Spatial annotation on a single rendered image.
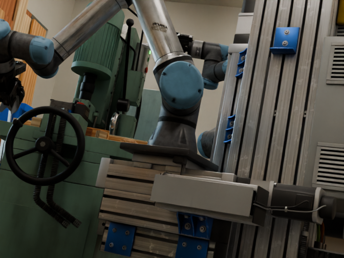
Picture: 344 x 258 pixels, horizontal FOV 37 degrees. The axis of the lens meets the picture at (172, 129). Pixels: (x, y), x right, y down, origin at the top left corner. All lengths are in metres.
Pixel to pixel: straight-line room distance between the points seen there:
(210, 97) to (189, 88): 3.16
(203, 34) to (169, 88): 3.40
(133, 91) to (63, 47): 0.84
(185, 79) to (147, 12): 0.23
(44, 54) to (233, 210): 0.68
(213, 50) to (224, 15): 2.68
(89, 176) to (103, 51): 0.55
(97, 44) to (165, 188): 1.07
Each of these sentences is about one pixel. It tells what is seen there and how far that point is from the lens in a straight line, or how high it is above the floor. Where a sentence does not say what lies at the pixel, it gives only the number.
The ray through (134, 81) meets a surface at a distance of 2.41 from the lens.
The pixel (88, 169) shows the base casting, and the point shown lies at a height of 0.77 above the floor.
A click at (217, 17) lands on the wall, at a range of 4.80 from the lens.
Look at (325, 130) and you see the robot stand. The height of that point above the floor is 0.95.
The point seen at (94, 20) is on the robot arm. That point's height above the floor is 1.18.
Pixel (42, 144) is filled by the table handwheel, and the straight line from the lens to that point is 1.86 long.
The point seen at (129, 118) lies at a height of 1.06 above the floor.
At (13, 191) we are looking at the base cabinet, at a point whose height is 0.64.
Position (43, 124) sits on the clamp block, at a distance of 1.99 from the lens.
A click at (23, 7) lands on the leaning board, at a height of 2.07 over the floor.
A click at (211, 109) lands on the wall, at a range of 4.49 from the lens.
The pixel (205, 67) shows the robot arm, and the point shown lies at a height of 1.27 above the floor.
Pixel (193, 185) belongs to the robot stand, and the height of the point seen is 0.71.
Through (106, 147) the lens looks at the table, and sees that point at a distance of 2.01.
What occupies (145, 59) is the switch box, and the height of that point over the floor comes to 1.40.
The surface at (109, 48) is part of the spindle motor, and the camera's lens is 2.25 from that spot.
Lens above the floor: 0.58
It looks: 12 degrees up
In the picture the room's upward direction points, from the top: 11 degrees clockwise
